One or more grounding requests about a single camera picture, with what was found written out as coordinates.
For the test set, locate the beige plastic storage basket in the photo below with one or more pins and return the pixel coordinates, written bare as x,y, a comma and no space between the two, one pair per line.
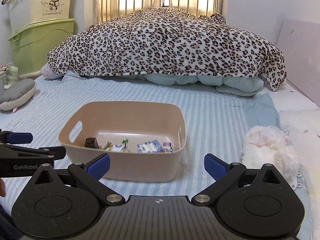
138,122

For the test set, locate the green plastic storage box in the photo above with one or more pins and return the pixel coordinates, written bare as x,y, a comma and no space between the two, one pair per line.
31,44

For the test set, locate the dark brown small box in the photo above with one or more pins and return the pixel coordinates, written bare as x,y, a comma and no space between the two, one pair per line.
91,143

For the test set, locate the metal keys with charm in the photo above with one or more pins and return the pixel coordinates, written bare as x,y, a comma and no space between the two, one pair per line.
107,146

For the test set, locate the small colourful snack packet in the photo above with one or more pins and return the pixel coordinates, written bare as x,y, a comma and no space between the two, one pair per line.
167,147

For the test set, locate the green dried herb packet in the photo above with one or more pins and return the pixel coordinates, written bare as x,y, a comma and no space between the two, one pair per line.
125,143

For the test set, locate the floral candy packet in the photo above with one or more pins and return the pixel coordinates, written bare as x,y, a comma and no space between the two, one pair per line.
120,148

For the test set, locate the blue striped bed sheet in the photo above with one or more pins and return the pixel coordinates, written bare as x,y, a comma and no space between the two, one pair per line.
215,123

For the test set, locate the light green quilted comforter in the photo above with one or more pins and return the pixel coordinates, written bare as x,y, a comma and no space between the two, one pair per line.
212,83

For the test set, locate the grey and cream cushion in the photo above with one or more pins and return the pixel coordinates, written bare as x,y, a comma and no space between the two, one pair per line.
17,94

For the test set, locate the folded green paper bag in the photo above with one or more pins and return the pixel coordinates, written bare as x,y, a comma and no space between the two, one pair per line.
9,75

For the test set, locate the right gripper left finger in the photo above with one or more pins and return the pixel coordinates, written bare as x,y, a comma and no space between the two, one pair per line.
87,178

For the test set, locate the blue white patterned box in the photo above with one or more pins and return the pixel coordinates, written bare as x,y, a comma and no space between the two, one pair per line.
150,147

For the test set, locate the pale pink pillow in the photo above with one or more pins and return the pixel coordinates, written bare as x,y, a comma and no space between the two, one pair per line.
49,74

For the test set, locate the white fluffy plush toy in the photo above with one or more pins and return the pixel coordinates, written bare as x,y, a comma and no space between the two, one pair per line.
270,145

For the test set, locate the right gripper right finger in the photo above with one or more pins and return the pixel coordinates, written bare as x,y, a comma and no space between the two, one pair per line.
226,176

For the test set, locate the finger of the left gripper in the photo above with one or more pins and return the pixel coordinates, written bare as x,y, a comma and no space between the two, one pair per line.
9,137
14,152

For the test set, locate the leopard print blanket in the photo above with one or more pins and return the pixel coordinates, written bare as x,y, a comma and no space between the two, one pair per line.
168,41

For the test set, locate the cream plastic storage box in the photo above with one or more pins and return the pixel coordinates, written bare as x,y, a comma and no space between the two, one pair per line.
25,12

